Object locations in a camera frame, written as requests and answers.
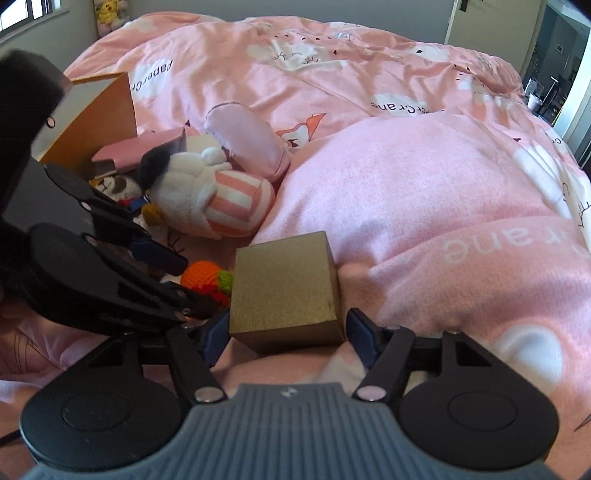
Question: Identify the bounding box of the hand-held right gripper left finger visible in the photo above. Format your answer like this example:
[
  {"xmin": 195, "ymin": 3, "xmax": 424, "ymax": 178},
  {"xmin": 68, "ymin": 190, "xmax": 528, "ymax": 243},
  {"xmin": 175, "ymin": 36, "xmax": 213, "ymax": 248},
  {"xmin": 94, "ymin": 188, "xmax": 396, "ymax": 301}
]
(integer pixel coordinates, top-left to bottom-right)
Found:
[{"xmin": 92, "ymin": 309, "xmax": 230, "ymax": 403}]

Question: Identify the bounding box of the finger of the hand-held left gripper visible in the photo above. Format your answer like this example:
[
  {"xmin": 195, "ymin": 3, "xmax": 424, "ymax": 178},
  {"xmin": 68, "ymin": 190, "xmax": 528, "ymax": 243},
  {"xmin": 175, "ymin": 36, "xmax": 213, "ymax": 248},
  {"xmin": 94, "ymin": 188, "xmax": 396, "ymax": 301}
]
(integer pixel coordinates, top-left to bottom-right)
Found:
[
  {"xmin": 85, "ymin": 191, "xmax": 188, "ymax": 277},
  {"xmin": 92, "ymin": 240, "xmax": 219, "ymax": 330}
]

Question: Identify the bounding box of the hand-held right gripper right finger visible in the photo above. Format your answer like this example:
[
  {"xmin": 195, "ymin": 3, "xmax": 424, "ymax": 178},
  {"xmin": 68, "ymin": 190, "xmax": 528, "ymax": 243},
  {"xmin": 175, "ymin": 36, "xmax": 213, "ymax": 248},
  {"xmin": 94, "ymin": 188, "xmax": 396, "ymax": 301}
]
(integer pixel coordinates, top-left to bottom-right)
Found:
[{"xmin": 347, "ymin": 308, "xmax": 504, "ymax": 400}]

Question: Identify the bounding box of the orange crochet toy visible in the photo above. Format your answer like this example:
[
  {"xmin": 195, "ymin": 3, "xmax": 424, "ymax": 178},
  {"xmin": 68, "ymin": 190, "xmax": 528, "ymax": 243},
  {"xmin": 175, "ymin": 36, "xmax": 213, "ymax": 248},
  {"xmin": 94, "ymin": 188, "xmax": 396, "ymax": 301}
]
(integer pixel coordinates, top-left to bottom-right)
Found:
[{"xmin": 180, "ymin": 261, "xmax": 234, "ymax": 308}]

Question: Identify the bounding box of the red panda plush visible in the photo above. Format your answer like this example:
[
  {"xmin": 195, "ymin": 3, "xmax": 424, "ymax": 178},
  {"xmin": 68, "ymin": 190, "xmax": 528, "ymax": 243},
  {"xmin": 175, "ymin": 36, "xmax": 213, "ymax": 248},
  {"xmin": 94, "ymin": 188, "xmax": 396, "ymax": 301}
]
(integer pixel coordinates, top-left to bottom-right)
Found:
[{"xmin": 90, "ymin": 173, "xmax": 163, "ymax": 227}]

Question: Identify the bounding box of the white plush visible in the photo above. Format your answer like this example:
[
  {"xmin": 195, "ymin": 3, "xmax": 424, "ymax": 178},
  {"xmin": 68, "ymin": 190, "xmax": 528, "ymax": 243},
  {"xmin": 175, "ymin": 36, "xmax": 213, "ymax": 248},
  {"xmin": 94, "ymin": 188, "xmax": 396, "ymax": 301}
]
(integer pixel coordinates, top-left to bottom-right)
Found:
[{"xmin": 139, "ymin": 138, "xmax": 277, "ymax": 240}]

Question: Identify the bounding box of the gold cardboard box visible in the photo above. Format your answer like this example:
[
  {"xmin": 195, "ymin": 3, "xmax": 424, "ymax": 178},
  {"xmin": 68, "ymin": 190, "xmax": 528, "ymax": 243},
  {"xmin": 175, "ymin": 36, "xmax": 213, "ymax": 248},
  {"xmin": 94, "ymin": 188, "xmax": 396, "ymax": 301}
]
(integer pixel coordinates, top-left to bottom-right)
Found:
[{"xmin": 229, "ymin": 231, "xmax": 346, "ymax": 355}]

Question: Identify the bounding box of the pink box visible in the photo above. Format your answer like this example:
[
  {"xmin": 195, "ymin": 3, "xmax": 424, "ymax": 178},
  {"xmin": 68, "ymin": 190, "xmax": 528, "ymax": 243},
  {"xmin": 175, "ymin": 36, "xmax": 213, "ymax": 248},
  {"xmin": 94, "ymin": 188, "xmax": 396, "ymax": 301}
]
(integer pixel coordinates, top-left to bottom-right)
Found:
[{"xmin": 91, "ymin": 128, "xmax": 186, "ymax": 178}]

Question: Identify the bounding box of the orange storage box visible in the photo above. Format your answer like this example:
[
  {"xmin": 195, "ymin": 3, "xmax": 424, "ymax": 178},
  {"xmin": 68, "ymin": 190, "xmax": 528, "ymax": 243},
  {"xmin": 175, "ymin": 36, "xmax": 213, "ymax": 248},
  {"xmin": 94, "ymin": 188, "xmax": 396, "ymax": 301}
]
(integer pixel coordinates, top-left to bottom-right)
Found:
[{"xmin": 39, "ymin": 71, "xmax": 138, "ymax": 178}]

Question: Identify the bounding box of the pink fabric pouch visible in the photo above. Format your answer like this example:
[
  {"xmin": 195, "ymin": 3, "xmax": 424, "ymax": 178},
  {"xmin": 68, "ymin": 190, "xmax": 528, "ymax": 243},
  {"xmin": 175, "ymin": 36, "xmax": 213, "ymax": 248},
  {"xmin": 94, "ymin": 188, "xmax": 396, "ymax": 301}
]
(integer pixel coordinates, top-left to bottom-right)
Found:
[{"xmin": 204, "ymin": 104, "xmax": 293, "ymax": 183}]

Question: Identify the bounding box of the pink printed blanket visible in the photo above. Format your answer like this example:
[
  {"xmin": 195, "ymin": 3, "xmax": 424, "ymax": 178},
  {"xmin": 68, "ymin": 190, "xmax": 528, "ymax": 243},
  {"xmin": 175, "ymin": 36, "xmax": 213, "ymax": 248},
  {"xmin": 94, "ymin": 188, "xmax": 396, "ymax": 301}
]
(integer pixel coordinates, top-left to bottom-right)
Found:
[{"xmin": 0, "ymin": 11, "xmax": 591, "ymax": 435}]

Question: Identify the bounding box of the window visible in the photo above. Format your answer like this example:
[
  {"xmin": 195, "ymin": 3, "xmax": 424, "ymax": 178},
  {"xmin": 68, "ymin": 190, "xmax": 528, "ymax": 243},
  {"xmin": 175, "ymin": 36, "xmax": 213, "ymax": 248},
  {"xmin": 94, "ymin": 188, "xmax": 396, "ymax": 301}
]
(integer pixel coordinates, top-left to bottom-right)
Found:
[{"xmin": 0, "ymin": 0, "xmax": 63, "ymax": 35}]

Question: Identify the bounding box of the yellow plush toy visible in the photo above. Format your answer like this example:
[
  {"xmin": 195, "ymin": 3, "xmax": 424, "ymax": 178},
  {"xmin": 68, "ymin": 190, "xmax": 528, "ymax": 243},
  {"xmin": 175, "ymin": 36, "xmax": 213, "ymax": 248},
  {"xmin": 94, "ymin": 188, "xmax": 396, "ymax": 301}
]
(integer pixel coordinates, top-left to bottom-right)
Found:
[{"xmin": 95, "ymin": 0, "xmax": 131, "ymax": 35}]

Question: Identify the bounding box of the white door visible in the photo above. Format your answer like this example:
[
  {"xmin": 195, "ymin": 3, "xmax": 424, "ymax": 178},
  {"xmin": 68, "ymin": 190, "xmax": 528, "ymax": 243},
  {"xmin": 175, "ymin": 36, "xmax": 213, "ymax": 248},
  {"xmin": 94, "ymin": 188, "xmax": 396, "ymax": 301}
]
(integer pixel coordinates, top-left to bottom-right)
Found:
[{"xmin": 445, "ymin": 0, "xmax": 550, "ymax": 79}]

